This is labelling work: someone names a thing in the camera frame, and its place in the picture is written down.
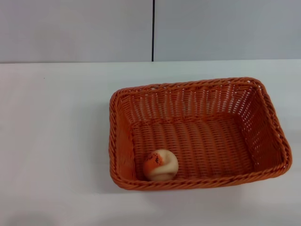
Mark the orange woven plastic basket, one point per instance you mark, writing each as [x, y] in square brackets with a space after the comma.
[207, 146]

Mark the peach with red blush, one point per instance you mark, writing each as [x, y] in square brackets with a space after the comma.
[162, 167]

